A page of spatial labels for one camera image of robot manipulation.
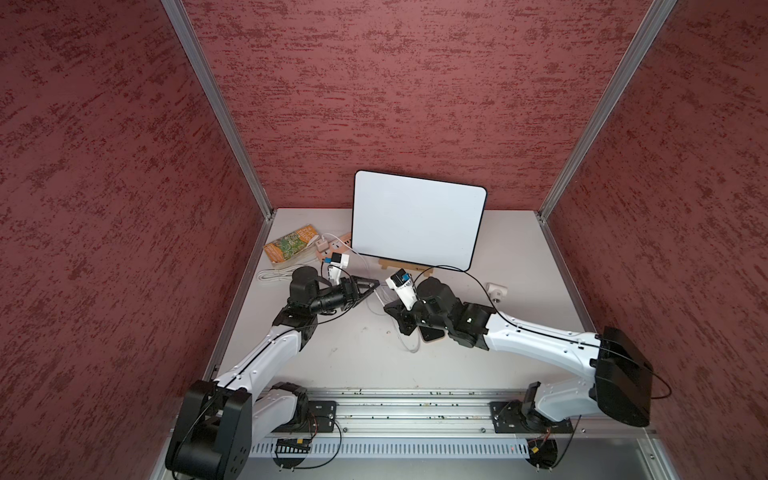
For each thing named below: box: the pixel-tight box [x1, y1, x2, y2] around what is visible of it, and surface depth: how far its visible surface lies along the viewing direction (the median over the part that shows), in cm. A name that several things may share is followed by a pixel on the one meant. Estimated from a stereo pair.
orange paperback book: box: [264, 224, 319, 267], surface depth 109 cm
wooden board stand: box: [378, 259, 434, 277], surface depth 102 cm
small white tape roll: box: [486, 282, 508, 303], surface depth 97 cm
